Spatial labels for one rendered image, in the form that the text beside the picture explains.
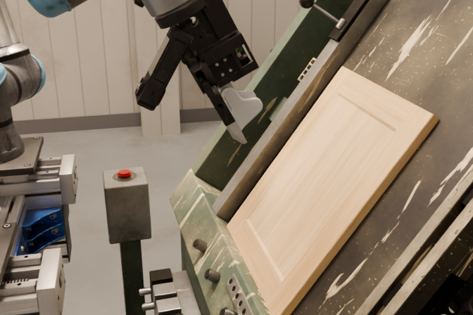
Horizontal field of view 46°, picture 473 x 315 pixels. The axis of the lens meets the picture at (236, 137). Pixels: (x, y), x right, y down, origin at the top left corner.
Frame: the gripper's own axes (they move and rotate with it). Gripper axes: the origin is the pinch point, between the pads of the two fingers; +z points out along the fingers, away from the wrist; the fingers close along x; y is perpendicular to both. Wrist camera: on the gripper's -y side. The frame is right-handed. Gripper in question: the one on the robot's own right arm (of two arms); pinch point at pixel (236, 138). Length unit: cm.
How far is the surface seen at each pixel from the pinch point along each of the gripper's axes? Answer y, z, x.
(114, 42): -46, 43, 377
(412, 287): 10.7, 27.0, -13.7
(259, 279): -10.8, 41.2, 23.1
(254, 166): 0, 33, 53
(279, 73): 20, 24, 77
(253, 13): 63, 79, 377
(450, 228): 19.4, 22.7, -12.2
